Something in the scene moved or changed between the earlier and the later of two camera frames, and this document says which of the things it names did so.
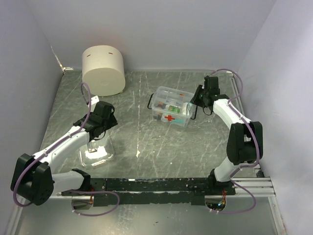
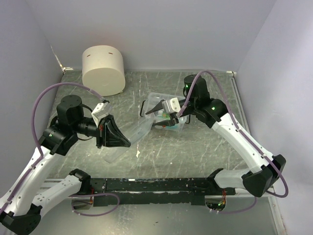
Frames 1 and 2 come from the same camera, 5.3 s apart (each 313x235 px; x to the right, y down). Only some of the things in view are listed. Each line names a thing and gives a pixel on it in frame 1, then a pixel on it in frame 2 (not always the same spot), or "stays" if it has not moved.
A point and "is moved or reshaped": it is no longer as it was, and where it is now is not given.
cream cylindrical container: (103, 70) stays
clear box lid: (97, 153) -> (134, 129)
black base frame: (135, 192) stays
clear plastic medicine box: (172, 106) is moved or reshaped
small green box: (174, 108) is moved or reshaped
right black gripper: (194, 100) -> (172, 121)
